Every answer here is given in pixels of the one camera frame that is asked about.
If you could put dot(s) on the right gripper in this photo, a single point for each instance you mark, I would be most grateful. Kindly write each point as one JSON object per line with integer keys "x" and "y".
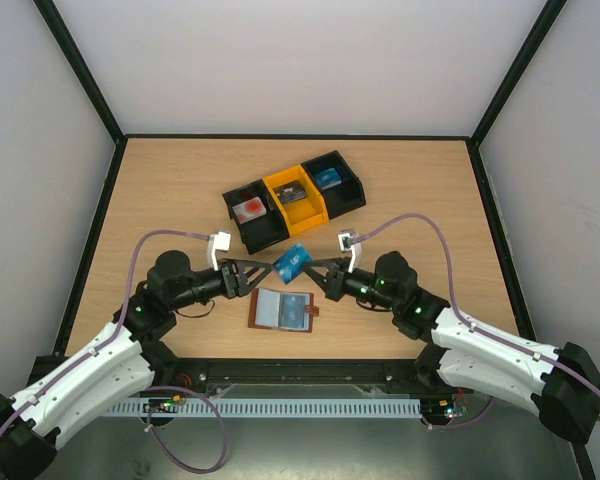
{"x": 336, "y": 280}

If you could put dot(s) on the yellow middle bin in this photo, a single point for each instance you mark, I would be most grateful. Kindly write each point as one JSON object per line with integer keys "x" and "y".
{"x": 302, "y": 215}

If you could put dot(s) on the metal sheet front panel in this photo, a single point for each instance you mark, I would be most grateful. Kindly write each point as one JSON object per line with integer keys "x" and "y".
{"x": 507, "y": 444}

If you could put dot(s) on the right black bin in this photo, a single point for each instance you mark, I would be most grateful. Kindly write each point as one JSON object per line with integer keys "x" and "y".
{"x": 339, "y": 186}

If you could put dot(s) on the left black bin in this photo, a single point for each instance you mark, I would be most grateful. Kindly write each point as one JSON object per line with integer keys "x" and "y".
{"x": 258, "y": 218}

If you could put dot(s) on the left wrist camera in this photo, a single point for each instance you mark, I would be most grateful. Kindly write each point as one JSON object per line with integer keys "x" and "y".
{"x": 218, "y": 242}

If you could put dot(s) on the light blue cable duct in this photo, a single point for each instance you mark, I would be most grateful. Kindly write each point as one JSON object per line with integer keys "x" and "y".
{"x": 269, "y": 408}

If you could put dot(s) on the red white card stack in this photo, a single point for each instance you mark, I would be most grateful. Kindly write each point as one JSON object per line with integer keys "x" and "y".
{"x": 249, "y": 210}

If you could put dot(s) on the blue card stack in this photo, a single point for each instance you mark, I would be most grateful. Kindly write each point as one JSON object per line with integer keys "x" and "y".
{"x": 328, "y": 178}

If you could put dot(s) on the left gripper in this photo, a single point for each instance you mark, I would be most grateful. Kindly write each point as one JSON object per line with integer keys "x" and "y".
{"x": 230, "y": 279}

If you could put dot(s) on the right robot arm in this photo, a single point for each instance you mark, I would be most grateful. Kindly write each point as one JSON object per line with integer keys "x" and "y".
{"x": 559, "y": 385}

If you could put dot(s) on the black bin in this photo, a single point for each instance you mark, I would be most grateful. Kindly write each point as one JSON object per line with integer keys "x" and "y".
{"x": 258, "y": 218}
{"x": 339, "y": 186}

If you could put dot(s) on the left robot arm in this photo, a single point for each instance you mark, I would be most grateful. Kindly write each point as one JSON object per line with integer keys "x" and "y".
{"x": 126, "y": 357}

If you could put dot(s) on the brown leather card holder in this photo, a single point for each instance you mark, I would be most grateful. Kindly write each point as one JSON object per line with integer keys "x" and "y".
{"x": 282, "y": 311}

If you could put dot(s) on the black front rail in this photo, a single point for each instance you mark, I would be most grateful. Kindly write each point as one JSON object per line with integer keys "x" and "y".
{"x": 300, "y": 372}

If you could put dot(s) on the blue up card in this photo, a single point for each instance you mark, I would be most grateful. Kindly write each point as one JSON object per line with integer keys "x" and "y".
{"x": 290, "y": 265}

